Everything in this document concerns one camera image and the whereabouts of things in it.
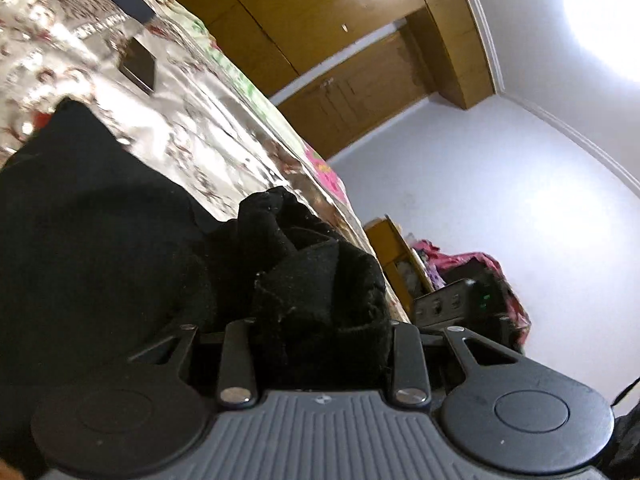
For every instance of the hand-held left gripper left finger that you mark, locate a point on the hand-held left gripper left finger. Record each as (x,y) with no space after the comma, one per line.
(235,345)

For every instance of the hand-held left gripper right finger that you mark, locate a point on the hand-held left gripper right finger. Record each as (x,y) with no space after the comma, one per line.
(407,350)

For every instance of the black pants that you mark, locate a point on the black pants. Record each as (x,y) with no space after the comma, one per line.
(100,235)

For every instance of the pink floral cloth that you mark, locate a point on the pink floral cloth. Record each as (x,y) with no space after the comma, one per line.
(480,265)

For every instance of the wooden nightstand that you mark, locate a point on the wooden nightstand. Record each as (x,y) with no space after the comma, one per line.
(390,250)

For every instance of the floral satin quilt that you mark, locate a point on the floral satin quilt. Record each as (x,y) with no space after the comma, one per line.
(200,125)

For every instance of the dark cloth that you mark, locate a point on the dark cloth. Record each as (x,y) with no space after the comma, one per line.
(627,440)

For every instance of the wooden door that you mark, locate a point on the wooden door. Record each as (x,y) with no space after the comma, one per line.
(370,95)

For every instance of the black phone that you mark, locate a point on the black phone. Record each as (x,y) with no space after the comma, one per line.
(139,65)

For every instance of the yellow wooden wardrobe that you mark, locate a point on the yellow wooden wardrobe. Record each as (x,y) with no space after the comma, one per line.
(310,10)

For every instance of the dark blue notebook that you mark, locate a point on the dark blue notebook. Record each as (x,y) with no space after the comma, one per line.
(130,2)

